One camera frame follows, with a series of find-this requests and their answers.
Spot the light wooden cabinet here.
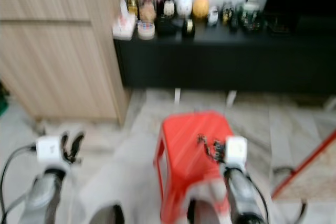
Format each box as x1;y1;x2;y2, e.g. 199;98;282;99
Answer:
0;0;130;126

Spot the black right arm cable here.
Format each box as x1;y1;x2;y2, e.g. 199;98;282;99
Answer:
246;174;271;224

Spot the white blue figurine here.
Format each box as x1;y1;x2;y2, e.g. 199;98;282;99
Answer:
177;0;193;19

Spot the black low sideboard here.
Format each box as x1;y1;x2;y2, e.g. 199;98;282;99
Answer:
114;18;336;99

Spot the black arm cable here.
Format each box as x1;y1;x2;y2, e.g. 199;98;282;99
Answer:
0;144;38;224
246;174;271;224

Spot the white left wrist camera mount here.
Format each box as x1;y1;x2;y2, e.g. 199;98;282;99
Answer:
36;135;63;165

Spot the orange round ornament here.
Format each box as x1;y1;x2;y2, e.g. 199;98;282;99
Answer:
192;0;211;21

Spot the red lidded clear jar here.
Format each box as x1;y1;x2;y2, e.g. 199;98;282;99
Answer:
138;0;159;23

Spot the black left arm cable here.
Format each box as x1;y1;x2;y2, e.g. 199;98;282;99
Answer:
0;144;38;224

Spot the round white tin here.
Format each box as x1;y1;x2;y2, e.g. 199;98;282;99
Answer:
137;20;156;40

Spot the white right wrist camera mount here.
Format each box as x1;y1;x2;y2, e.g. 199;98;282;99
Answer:
225;136;249;168

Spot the green pump bottle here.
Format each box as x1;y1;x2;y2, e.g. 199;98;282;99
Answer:
242;0;262;30

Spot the black white faced figurine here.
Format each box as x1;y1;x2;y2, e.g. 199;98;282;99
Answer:
158;0;178;22

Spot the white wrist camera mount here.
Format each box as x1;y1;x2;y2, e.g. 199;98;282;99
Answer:
225;136;249;168
36;135;63;165

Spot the black box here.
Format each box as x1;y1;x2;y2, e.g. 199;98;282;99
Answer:
157;19;180;37

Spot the white power strip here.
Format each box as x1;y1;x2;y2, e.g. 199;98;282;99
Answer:
113;13;137;41

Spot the green object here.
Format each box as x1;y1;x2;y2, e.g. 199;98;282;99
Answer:
0;94;9;116

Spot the red plastic stool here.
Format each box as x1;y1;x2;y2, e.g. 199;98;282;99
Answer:
153;110;238;224

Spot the black floor cable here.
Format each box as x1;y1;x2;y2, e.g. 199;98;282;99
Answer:
272;166;296;178

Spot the bunch of keys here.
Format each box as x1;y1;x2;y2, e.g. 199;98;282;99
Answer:
196;134;212;156

